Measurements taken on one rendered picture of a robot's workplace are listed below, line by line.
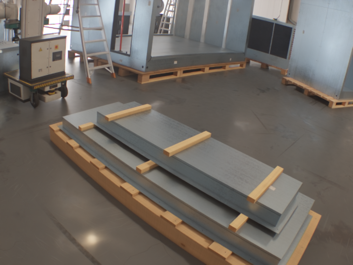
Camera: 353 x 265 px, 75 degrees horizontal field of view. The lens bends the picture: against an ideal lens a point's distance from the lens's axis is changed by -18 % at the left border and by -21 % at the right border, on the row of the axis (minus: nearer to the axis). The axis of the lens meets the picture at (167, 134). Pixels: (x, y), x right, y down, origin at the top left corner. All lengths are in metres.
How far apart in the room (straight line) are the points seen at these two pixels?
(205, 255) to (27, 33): 3.29
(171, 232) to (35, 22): 3.10
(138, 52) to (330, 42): 4.13
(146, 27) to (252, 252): 3.68
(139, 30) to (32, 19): 1.78
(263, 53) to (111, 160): 6.64
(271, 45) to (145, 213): 6.88
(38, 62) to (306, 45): 5.57
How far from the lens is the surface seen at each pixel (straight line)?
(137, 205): 1.80
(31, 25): 3.81
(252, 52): 8.21
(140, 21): 4.54
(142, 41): 4.50
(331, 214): 2.45
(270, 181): 1.70
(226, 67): 6.45
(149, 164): 1.85
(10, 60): 4.30
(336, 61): 6.28
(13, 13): 3.78
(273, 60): 8.04
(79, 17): 4.63
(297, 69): 6.84
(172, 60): 4.93
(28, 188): 2.12
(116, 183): 1.90
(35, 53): 3.39
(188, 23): 8.22
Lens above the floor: 1.28
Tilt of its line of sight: 26 degrees down
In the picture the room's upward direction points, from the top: 8 degrees clockwise
